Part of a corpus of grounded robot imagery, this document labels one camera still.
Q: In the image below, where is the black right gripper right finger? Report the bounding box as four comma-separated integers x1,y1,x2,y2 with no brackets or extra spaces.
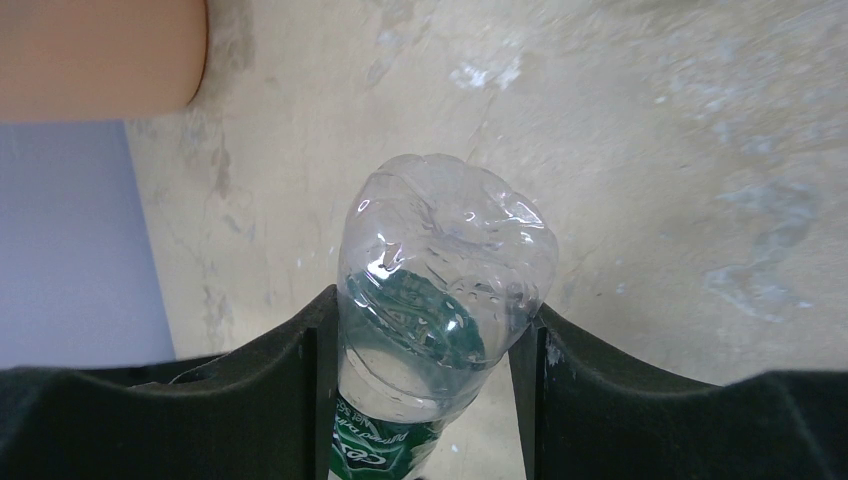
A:
509,306,847,479

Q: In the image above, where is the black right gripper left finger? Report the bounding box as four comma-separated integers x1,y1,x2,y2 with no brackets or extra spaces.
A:
1,286,338,479

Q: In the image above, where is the clear bottle dark green label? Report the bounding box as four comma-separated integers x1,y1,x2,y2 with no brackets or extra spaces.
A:
330,154,559,479

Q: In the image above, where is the orange plastic bin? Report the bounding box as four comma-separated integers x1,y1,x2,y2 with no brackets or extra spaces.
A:
1,1,209,123

